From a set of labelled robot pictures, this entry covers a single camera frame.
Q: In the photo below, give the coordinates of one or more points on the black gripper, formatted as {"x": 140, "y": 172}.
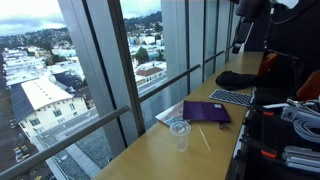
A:
{"x": 243, "y": 32}

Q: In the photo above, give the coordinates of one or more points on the thin white straw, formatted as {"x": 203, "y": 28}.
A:
{"x": 203, "y": 136}

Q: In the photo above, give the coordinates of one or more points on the clear plastic cup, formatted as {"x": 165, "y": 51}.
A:
{"x": 180, "y": 137}

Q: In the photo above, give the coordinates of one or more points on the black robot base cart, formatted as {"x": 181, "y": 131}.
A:
{"x": 266, "y": 133}

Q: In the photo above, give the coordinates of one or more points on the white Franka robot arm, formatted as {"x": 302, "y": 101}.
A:
{"x": 250, "y": 7}

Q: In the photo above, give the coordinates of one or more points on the grey metal handrail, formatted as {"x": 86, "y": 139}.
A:
{"x": 214, "y": 56}
{"x": 66, "y": 140}
{"x": 166, "y": 83}

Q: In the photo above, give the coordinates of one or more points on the orange plastic chair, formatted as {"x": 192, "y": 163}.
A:
{"x": 310, "y": 88}
{"x": 267, "y": 64}

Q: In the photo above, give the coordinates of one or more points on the black cloth bag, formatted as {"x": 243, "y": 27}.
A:
{"x": 233, "y": 80}

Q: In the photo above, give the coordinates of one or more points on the white compact keyboard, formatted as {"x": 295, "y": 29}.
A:
{"x": 230, "y": 97}

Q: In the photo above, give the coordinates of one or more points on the black clamp orange tip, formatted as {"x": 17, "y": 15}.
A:
{"x": 268, "y": 153}
{"x": 267, "y": 113}

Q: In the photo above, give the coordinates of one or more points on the purple folder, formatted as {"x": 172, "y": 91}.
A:
{"x": 206, "y": 111}

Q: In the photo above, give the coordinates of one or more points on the small dark key bunch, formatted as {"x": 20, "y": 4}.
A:
{"x": 223, "y": 126}

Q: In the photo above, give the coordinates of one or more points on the printed paper magazine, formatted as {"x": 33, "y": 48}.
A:
{"x": 170, "y": 116}

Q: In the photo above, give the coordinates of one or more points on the grey window mullion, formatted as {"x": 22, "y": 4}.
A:
{"x": 100, "y": 66}

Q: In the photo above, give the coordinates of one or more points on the aluminium rail bundle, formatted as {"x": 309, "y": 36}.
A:
{"x": 301, "y": 160}

